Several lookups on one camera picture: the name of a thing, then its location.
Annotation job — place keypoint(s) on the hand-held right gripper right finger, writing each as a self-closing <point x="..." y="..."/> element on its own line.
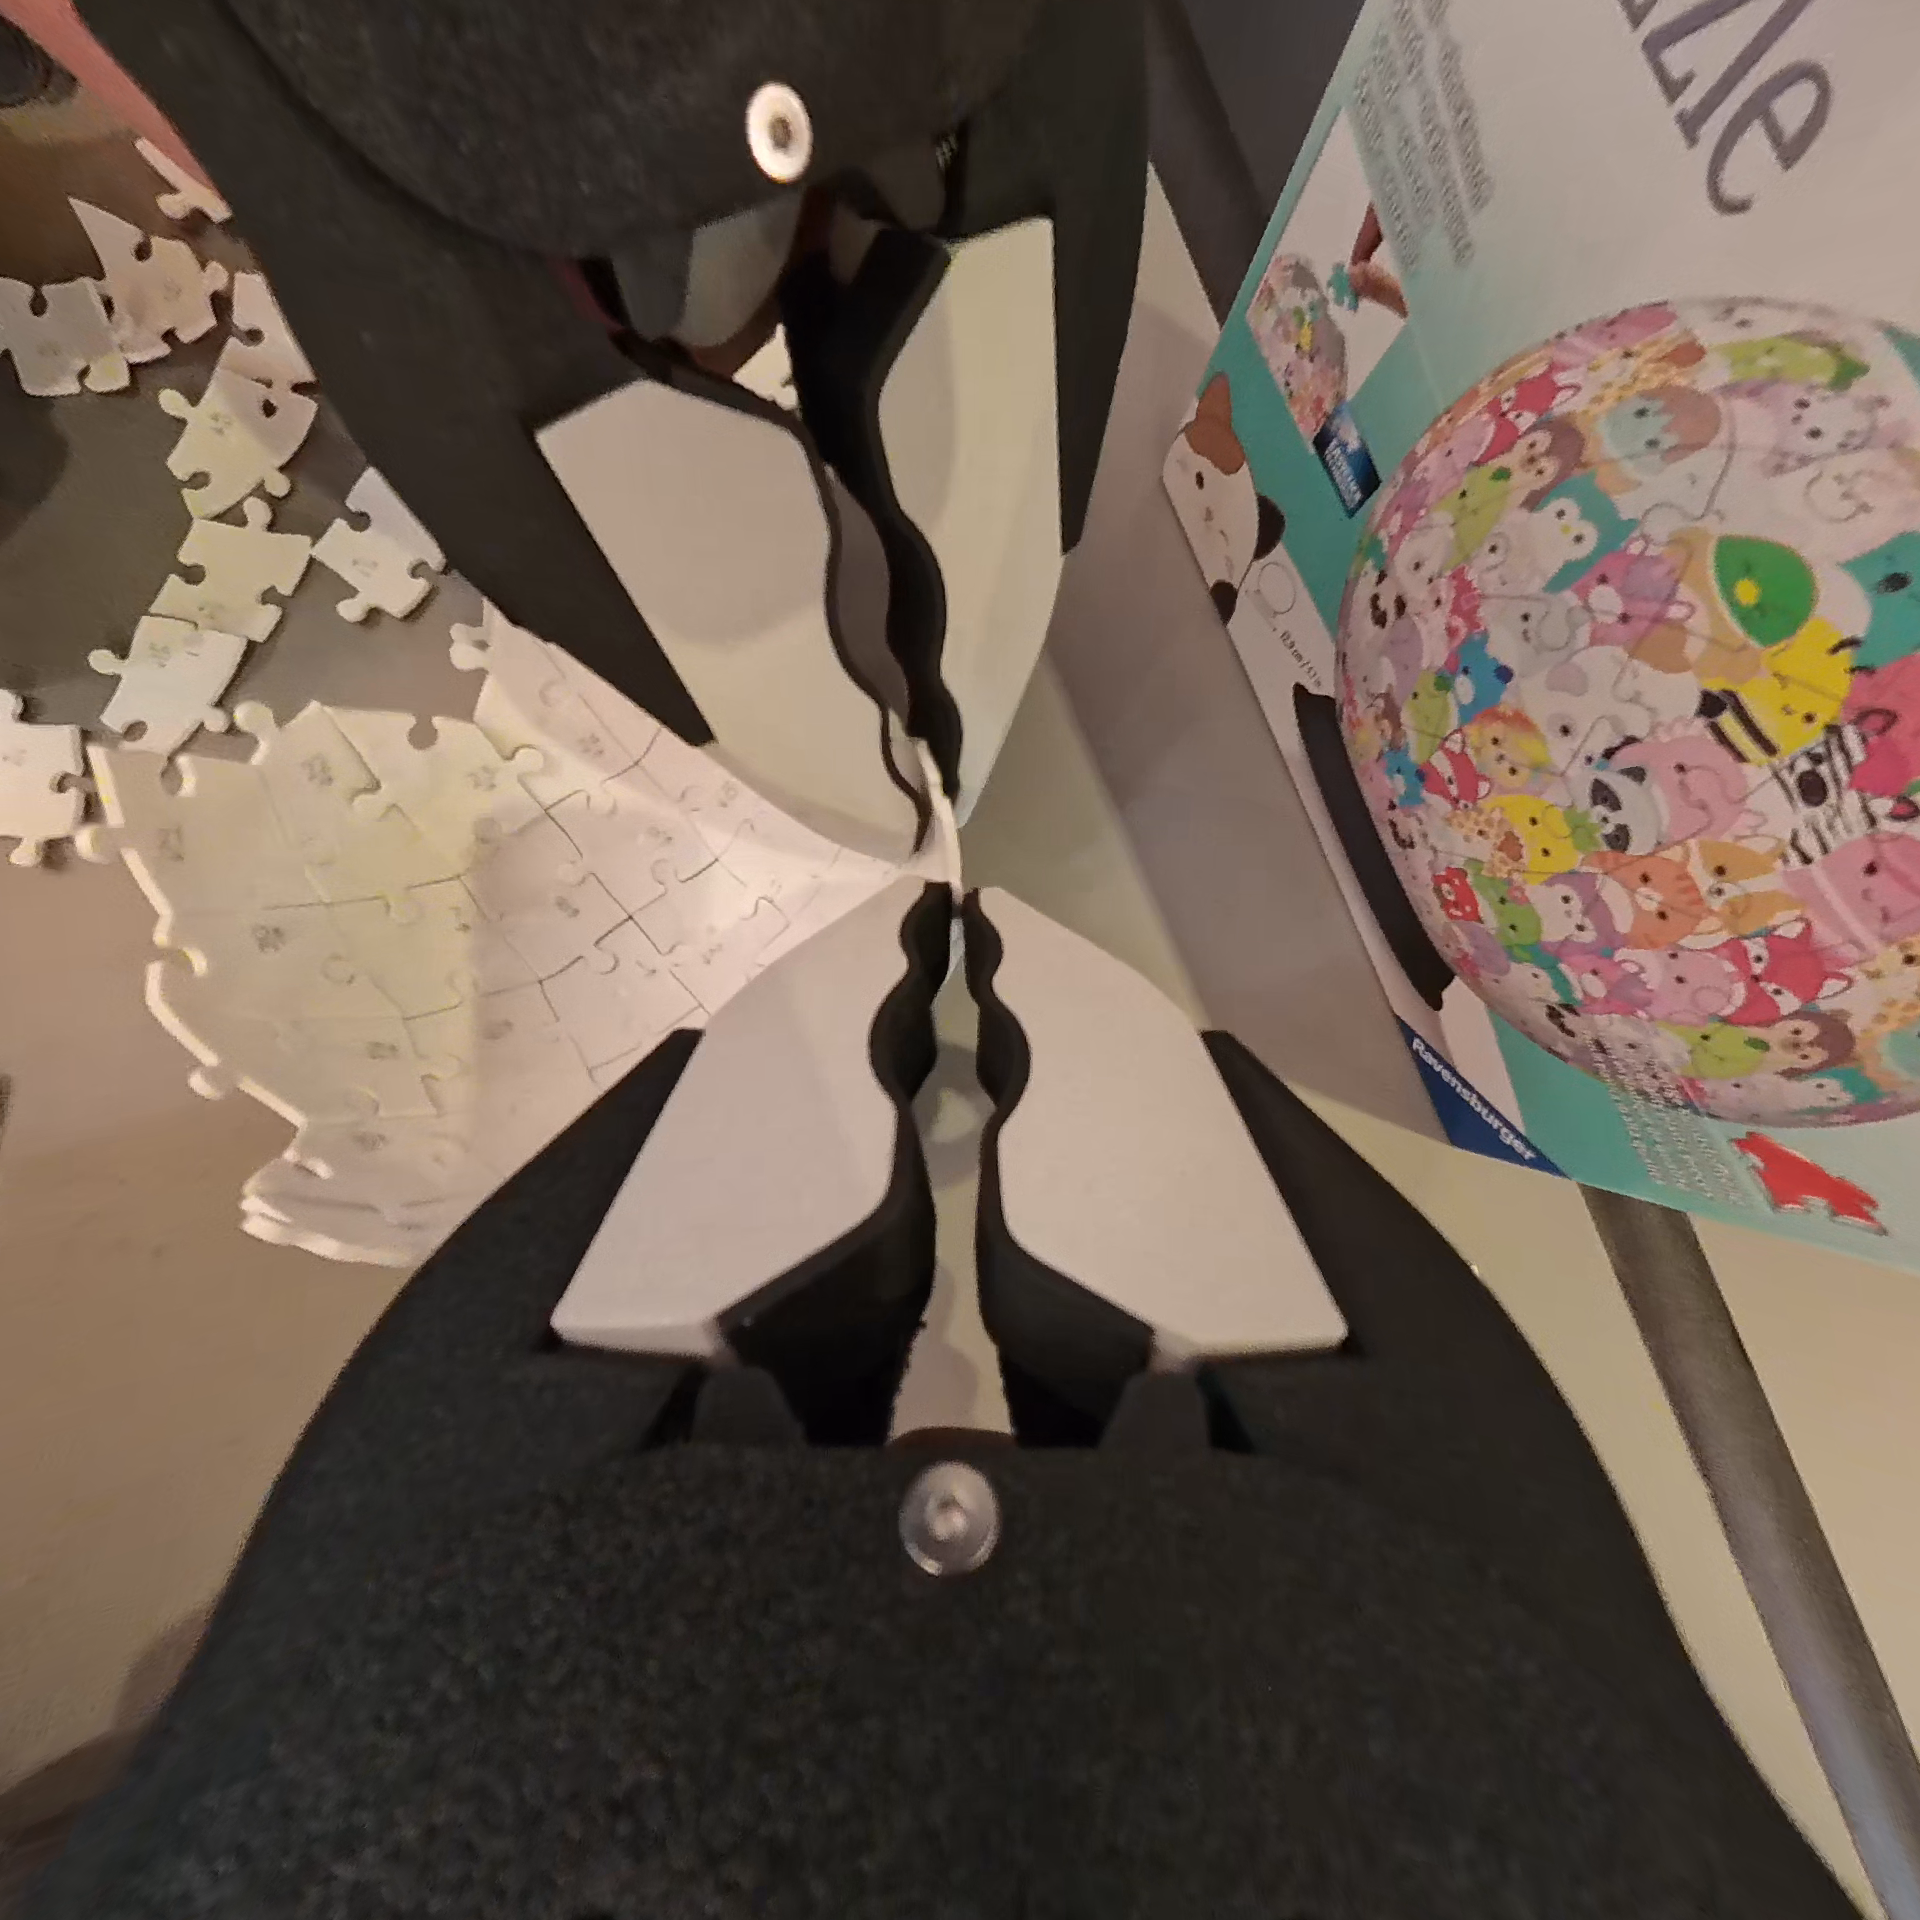
<point x="1170" y="1188"/>

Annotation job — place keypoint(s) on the white puzzle piece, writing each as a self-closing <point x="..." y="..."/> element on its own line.
<point x="37" y="789"/>

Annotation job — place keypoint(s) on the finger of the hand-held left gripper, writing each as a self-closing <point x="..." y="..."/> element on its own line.
<point x="1006" y="451"/>
<point x="718" y="572"/>

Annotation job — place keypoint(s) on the colourful puzzle ball box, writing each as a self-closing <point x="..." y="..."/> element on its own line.
<point x="1622" y="662"/>

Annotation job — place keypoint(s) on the partly built white puzzle ball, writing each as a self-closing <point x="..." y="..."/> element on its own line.
<point x="451" y="931"/>

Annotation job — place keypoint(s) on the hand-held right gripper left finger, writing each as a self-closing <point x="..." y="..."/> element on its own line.
<point x="735" y="1188"/>

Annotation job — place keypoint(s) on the pile of loose puzzle pieces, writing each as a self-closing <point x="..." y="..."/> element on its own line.
<point x="210" y="451"/>

